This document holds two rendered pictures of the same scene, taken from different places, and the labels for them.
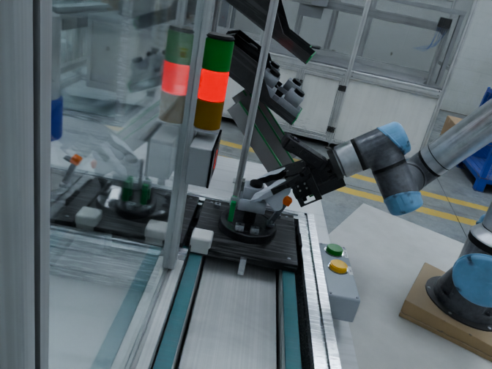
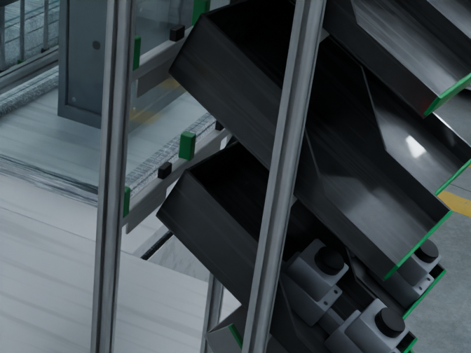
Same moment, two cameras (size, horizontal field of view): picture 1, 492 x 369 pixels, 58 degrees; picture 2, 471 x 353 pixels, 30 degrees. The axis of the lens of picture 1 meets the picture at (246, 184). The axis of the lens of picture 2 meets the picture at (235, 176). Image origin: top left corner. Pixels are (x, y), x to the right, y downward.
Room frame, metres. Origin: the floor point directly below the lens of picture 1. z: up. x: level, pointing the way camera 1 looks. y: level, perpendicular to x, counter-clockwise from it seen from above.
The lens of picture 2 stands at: (0.50, -0.19, 1.78)
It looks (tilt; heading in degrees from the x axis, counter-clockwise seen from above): 29 degrees down; 22
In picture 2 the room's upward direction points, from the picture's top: 8 degrees clockwise
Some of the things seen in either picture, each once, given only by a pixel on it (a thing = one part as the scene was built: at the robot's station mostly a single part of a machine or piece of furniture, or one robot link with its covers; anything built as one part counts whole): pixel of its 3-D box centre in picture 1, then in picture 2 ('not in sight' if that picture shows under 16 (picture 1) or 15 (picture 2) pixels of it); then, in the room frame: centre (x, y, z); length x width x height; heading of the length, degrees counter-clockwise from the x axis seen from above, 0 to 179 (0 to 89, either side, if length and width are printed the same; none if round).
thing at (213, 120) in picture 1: (208, 112); not in sight; (0.75, 0.09, 1.28); 0.05 x 0.05 x 0.05
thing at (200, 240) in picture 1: (200, 241); not in sight; (0.85, 0.07, 0.97); 0.05 x 0.05 x 0.04; 1
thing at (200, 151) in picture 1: (209, 107); not in sight; (0.75, 0.09, 1.29); 0.12 x 0.05 x 0.25; 1
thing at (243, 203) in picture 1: (250, 194); not in sight; (0.95, -0.01, 1.06); 0.08 x 0.04 x 0.07; 91
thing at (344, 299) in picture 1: (334, 278); not in sight; (0.87, -0.24, 0.93); 0.21 x 0.07 x 0.06; 1
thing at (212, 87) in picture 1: (212, 83); not in sight; (0.75, 0.09, 1.33); 0.05 x 0.05 x 0.05
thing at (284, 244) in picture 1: (246, 231); not in sight; (0.95, -0.02, 0.96); 0.24 x 0.24 x 0.02; 1
